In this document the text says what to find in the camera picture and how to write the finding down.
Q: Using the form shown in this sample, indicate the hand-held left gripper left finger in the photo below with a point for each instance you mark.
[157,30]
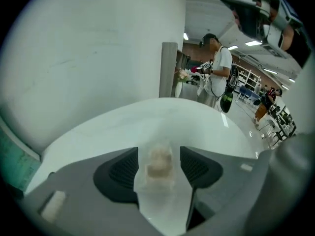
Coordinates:
[81,205]

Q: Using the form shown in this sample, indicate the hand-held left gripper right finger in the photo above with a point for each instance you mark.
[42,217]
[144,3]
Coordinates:
[226,185]

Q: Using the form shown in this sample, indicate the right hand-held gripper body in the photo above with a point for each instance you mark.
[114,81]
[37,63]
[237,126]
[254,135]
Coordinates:
[273,33]

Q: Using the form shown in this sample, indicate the makeup sponge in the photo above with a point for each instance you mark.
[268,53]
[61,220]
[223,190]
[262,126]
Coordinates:
[160,161]

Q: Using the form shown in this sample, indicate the person's right forearm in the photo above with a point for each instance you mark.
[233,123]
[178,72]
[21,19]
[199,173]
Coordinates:
[297,45]

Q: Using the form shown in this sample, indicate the small pale flower bunch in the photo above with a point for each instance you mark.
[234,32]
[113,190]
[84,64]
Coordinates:
[183,75]

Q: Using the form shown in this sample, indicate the grey shelf unit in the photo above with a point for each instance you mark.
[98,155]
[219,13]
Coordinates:
[168,70]

